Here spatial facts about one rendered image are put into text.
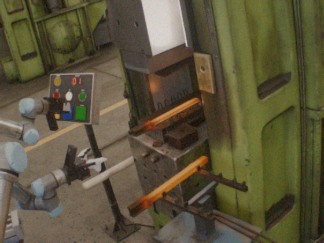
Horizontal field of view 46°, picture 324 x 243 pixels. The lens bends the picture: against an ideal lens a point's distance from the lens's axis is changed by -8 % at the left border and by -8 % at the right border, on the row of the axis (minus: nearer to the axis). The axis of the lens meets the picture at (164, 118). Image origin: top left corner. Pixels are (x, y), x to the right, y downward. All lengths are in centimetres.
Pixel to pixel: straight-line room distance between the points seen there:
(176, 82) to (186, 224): 82
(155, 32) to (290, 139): 88
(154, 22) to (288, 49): 63
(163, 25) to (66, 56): 504
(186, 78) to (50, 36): 447
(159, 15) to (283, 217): 128
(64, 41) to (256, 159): 515
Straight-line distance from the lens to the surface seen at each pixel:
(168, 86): 227
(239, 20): 160
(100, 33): 725
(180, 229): 186
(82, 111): 228
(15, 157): 151
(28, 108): 194
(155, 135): 202
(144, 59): 183
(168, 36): 181
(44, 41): 661
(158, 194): 165
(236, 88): 167
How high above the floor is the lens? 190
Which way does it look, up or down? 27 degrees down
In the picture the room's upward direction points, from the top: 11 degrees counter-clockwise
